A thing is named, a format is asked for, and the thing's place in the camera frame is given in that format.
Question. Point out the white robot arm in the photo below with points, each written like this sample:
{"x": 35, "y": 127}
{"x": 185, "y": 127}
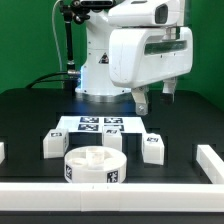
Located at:
{"x": 172, "y": 32}

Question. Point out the white right fence bar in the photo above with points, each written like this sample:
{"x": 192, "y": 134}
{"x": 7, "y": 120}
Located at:
{"x": 211, "y": 163}

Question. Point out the white left fence block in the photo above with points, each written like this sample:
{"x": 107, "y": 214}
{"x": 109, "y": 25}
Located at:
{"x": 2, "y": 152}

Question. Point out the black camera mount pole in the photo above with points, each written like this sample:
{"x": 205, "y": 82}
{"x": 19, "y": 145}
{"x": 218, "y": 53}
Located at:
{"x": 69, "y": 36}

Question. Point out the white front fence bar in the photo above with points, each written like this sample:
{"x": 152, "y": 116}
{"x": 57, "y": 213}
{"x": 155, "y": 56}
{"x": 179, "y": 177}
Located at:
{"x": 112, "y": 197}

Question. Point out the white fence bar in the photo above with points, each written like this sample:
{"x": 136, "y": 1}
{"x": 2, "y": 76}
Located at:
{"x": 211, "y": 163}
{"x": 112, "y": 197}

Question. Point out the white round stool seat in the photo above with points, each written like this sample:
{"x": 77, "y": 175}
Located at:
{"x": 95, "y": 164}

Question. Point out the white sheet with markers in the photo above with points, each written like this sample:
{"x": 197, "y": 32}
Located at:
{"x": 95, "y": 124}

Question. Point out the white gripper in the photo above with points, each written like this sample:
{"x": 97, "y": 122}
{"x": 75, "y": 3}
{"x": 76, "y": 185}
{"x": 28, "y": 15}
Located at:
{"x": 141, "y": 56}

